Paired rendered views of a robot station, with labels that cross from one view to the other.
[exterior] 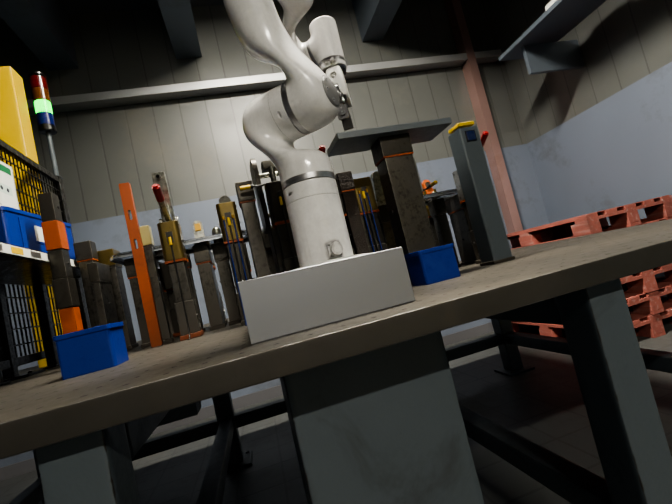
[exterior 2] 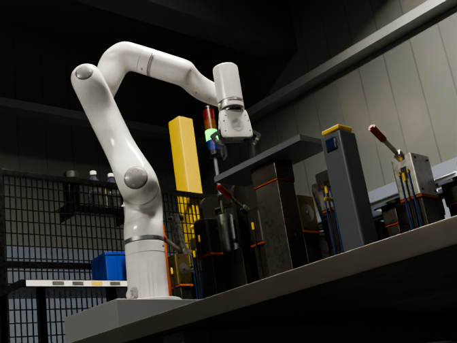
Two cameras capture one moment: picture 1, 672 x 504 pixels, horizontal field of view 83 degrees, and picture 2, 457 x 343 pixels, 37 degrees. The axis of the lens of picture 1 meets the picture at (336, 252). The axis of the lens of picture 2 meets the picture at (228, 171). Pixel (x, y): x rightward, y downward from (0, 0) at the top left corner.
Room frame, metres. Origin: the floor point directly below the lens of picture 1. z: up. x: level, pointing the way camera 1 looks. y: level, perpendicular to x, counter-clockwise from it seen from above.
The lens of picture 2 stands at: (0.08, -1.84, 0.50)
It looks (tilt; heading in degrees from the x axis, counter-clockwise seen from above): 19 degrees up; 60
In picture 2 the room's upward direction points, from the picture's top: 9 degrees counter-clockwise
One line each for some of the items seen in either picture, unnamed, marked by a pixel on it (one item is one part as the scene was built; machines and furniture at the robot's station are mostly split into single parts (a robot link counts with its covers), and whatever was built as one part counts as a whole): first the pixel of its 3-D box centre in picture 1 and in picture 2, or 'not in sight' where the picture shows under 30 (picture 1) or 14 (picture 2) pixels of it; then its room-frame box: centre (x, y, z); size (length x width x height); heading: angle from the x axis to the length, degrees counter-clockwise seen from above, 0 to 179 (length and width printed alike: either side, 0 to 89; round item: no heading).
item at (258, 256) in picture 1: (258, 250); not in sight; (1.16, 0.23, 0.91); 0.07 x 0.05 x 0.42; 15
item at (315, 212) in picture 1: (318, 227); (147, 274); (0.83, 0.02, 0.89); 0.19 x 0.19 x 0.18
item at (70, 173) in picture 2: not in sight; (72, 190); (0.93, 1.09, 1.52); 0.07 x 0.07 x 0.18
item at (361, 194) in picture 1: (371, 234); (304, 256); (1.30, -0.13, 0.89); 0.12 x 0.08 x 0.38; 15
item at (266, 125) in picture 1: (286, 141); (142, 209); (0.85, 0.05, 1.10); 0.19 x 0.12 x 0.24; 63
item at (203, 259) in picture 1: (210, 286); not in sight; (1.32, 0.45, 0.84); 0.12 x 0.05 x 0.29; 15
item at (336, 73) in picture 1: (337, 87); (234, 124); (1.12, -0.12, 1.33); 0.10 x 0.07 x 0.11; 170
